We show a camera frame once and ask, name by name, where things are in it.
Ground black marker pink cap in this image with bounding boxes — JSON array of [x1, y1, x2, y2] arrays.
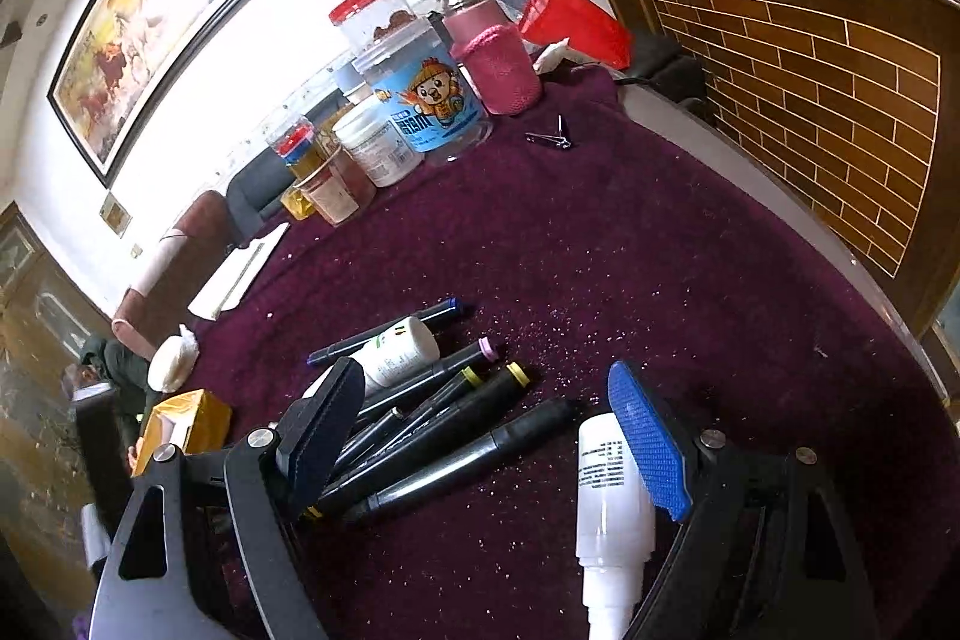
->
[[356, 336, 500, 424]]

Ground stacked colourful tape rolls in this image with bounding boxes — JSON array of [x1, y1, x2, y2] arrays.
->
[[265, 113, 329, 181]]

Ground black marker yellow-green cap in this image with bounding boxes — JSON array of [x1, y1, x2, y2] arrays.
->
[[332, 367, 483, 477]]

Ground metal nail clipper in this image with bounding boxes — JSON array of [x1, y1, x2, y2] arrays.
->
[[524, 113, 574, 151]]

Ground purple velvet tablecloth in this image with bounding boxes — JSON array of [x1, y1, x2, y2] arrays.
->
[[190, 70, 958, 638]]

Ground brown label glass jar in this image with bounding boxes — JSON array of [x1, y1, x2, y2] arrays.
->
[[295, 148, 376, 226]]

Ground black marker blue cap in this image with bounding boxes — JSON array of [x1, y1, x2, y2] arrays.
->
[[304, 295, 464, 367]]

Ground white spray bottle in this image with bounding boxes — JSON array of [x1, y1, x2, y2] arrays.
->
[[576, 413, 656, 640]]

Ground white bottle red cap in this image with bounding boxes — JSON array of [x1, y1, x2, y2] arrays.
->
[[302, 317, 439, 398]]

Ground person in black jacket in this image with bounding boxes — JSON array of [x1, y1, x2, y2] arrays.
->
[[60, 336, 161, 578]]

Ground small gold wall plaque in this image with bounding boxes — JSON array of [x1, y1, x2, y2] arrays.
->
[[99, 191, 132, 237]]

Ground brown armchair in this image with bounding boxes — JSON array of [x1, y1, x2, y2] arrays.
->
[[110, 190, 235, 360]]

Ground black marker plain cap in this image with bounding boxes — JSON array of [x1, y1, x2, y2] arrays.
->
[[343, 398, 587, 523]]

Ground yellow taped white tray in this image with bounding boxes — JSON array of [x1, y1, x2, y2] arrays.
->
[[133, 390, 231, 476]]

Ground pink knitted sleeve flask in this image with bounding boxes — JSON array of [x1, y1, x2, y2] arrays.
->
[[441, 0, 542, 115]]

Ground wooden brick pattern cabinet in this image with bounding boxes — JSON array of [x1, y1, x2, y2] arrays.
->
[[608, 0, 958, 333]]

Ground framed horse painting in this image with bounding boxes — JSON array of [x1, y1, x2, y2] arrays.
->
[[47, 0, 249, 187]]

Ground white paper stack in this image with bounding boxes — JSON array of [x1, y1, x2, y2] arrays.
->
[[187, 223, 290, 321]]

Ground white plastic jar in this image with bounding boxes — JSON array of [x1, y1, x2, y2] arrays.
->
[[334, 96, 423, 188]]

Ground red lid plastic jar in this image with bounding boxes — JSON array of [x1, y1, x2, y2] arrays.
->
[[329, 0, 416, 55]]

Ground blue cartoon label jar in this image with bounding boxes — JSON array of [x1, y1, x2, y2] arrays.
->
[[353, 18, 493, 166]]

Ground thin black pen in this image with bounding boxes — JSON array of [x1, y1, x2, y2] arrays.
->
[[334, 408, 405, 473]]

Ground black leather sofa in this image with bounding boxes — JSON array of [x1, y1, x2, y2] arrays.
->
[[224, 88, 352, 249]]

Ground yellow tape roll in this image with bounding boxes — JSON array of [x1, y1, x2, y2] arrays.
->
[[280, 185, 316, 223]]

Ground wooden double door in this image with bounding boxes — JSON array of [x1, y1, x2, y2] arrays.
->
[[2, 205, 107, 614]]

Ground wrapped round white cakes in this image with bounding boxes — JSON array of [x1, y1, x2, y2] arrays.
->
[[146, 325, 200, 395]]

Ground red plastic bag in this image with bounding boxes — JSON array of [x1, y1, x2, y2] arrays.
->
[[517, 0, 633, 70]]

